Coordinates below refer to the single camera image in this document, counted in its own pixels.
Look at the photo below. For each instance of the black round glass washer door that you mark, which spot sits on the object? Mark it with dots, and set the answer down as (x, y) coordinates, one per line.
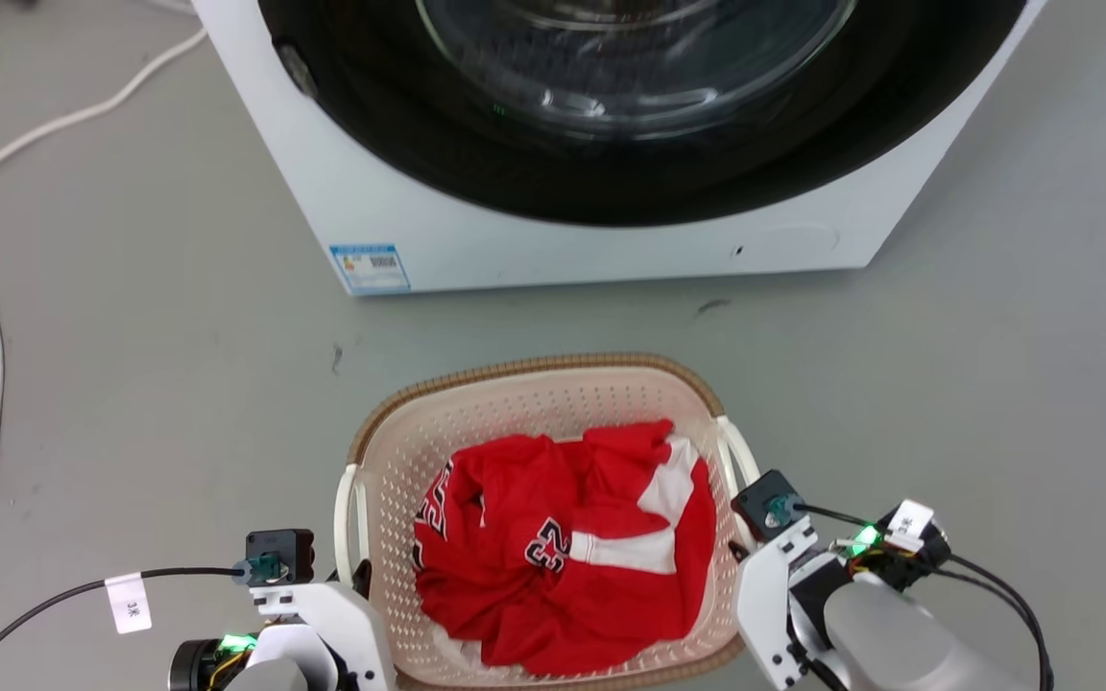
(399, 115)

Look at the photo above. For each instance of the blue white energy label sticker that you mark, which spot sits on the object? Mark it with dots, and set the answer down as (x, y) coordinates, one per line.
(371, 268)

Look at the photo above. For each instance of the white washing machine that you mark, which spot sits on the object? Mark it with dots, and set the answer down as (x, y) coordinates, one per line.
(476, 230)

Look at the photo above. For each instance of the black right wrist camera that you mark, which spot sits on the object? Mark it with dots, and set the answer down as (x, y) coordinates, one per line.
(766, 507)

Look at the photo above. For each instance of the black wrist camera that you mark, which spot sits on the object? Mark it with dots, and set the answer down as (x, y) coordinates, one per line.
(279, 555)
(766, 507)

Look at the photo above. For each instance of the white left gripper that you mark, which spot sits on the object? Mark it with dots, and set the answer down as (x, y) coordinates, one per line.
(347, 619)

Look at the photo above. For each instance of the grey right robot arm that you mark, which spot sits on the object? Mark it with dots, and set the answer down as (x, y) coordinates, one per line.
(899, 633)

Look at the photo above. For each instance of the red white basketball jersey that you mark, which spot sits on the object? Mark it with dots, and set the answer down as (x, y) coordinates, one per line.
(553, 595)

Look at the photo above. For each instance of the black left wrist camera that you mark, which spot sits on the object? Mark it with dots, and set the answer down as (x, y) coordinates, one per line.
(279, 555)

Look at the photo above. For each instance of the beige plastic laundry basket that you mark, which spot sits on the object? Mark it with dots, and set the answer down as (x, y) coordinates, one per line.
(515, 403)

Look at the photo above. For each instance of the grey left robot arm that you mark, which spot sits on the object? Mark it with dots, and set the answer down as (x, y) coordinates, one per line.
(227, 667)

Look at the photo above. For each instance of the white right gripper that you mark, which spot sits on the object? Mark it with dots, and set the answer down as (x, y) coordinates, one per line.
(769, 605)

